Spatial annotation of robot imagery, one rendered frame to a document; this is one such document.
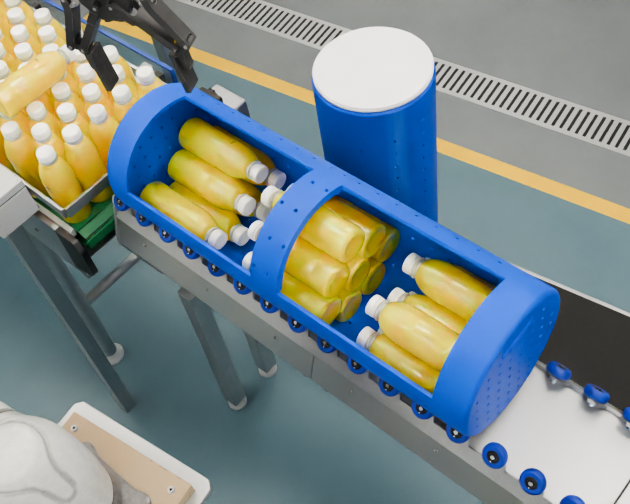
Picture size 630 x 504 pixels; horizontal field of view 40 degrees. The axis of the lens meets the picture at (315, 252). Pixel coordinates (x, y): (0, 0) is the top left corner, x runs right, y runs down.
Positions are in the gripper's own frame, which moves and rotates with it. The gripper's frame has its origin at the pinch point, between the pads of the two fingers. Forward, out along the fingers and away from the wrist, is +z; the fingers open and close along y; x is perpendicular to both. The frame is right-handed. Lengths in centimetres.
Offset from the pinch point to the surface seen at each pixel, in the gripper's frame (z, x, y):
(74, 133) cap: 37, -25, 48
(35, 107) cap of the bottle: 36, -31, 61
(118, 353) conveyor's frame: 142, -30, 91
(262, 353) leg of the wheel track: 135, -34, 38
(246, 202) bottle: 46.1, -16.8, 6.3
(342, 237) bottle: 38.8, -4.4, -19.6
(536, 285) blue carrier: 43, -1, -53
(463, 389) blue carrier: 46, 18, -45
